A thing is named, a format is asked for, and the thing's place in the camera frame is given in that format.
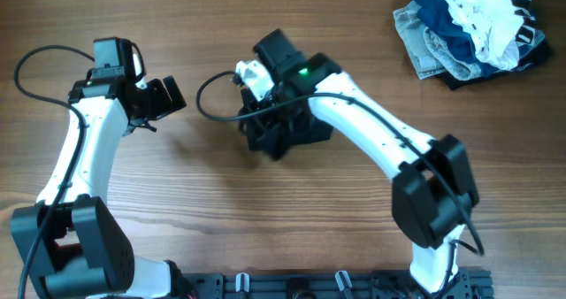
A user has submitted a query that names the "white dotted garment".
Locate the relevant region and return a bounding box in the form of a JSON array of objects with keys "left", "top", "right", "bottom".
[{"left": 444, "top": 0, "right": 524, "bottom": 71}]

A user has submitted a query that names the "left black cable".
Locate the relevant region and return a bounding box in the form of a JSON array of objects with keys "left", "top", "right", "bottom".
[{"left": 12, "top": 44, "right": 96, "bottom": 299}]

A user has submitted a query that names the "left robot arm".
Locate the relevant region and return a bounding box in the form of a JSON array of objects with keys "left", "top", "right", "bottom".
[{"left": 10, "top": 37, "right": 196, "bottom": 298}]

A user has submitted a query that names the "dark blue garment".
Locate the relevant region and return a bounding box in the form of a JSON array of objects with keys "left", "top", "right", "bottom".
[{"left": 411, "top": 0, "right": 537, "bottom": 77}]

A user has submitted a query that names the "black polo shirt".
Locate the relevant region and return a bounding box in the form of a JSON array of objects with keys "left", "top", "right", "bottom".
[{"left": 238, "top": 87, "right": 333, "bottom": 160}]

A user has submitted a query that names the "light grey denim garment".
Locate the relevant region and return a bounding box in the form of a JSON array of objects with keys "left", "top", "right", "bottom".
[{"left": 393, "top": 1, "right": 482, "bottom": 81}]

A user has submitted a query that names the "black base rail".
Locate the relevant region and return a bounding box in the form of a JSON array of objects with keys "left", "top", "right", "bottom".
[{"left": 185, "top": 268, "right": 494, "bottom": 299}]

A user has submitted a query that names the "black cable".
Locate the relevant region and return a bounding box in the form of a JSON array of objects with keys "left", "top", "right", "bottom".
[
  {"left": 12, "top": 44, "right": 96, "bottom": 299},
  {"left": 195, "top": 70, "right": 486, "bottom": 299}
]

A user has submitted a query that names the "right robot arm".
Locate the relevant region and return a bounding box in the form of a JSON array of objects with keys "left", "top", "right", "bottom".
[{"left": 253, "top": 29, "right": 485, "bottom": 296}]

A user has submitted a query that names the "black white striped garment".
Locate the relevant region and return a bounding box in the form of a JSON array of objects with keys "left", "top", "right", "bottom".
[{"left": 510, "top": 0, "right": 537, "bottom": 44}]

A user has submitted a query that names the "right black cable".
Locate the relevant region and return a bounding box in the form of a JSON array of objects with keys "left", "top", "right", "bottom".
[{"left": 195, "top": 70, "right": 486, "bottom": 299}]

